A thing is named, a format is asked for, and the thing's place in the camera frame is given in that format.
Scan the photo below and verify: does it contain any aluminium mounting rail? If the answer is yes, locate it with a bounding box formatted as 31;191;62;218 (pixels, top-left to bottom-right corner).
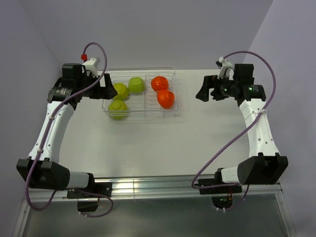
29;175;283;202

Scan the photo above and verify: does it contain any green bowl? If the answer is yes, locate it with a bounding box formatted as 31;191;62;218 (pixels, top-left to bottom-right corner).
108;100;128;119
113;83;129;101

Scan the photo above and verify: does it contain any white square bowl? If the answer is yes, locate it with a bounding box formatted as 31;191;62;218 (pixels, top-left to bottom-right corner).
128;77;145;93

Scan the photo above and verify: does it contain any wire dish rack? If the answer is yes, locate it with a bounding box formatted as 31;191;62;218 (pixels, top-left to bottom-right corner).
102;67;179;121

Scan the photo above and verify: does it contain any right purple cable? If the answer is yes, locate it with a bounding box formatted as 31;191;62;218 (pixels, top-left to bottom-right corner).
192;50;277;211

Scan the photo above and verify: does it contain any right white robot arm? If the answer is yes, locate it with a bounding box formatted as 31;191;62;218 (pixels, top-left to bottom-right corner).
196;64;288;193

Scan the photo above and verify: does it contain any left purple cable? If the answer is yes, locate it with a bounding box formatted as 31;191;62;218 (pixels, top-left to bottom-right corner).
25;42;114;218

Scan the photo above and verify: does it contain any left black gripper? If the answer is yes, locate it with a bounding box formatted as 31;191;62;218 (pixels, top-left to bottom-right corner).
77;73;117;100

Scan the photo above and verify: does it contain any purple cable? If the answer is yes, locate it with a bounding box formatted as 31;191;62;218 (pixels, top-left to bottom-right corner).
192;50;277;211
25;42;114;218

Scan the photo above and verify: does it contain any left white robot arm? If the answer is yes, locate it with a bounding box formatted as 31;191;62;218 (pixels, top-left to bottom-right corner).
16;58;117;197

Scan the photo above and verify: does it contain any orange bowl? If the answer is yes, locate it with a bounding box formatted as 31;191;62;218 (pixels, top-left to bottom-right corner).
151;76;169;91
157;89;175;109

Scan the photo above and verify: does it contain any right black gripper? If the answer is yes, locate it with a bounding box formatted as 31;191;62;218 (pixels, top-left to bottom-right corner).
196;74;238;102

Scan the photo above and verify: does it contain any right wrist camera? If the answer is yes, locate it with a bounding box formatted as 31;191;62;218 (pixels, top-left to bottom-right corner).
216;57;233;79

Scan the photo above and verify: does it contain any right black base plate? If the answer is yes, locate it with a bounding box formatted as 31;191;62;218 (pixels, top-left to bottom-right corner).
198;178;242;208

